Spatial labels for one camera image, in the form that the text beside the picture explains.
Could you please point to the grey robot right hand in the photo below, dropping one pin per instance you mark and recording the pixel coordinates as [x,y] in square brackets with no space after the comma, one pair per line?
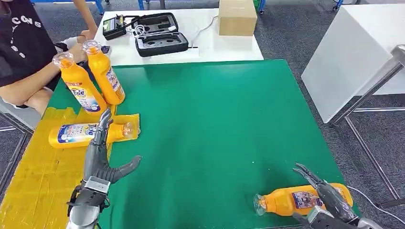
[332,197]

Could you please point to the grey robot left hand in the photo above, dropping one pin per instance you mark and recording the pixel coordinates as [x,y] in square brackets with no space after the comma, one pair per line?
[96,158]

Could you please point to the person's hand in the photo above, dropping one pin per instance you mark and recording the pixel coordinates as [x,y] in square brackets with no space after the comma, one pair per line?
[86,35]
[79,52]

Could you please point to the orange detergent bottle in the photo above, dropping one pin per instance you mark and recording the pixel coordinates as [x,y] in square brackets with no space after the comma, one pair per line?
[106,79]
[72,136]
[82,91]
[284,200]

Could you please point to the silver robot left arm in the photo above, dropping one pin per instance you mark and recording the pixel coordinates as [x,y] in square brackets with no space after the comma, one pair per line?
[87,202]

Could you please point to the small black device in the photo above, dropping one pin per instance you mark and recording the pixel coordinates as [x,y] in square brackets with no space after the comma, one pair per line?
[114,27]

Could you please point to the person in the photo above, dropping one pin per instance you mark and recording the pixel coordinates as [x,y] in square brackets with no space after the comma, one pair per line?
[22,47]

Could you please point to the yellow plastic sheet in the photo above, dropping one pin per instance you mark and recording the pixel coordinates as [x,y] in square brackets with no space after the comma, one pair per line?
[41,183]

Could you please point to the open black equipment case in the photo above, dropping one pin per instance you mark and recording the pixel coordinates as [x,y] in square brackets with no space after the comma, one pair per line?
[161,41]

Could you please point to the green table mat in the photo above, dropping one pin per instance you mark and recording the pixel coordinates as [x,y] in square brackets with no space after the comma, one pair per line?
[202,126]

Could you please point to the large white board table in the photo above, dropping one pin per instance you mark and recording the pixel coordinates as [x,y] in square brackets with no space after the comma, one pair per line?
[348,60]

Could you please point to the cardboard box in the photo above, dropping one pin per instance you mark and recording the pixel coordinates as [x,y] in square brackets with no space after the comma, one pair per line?
[237,17]

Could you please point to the blue table frame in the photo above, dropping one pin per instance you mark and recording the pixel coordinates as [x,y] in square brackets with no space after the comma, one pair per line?
[98,5]
[262,5]

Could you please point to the metal frame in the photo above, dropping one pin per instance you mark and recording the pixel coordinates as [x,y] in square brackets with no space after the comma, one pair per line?
[373,91]

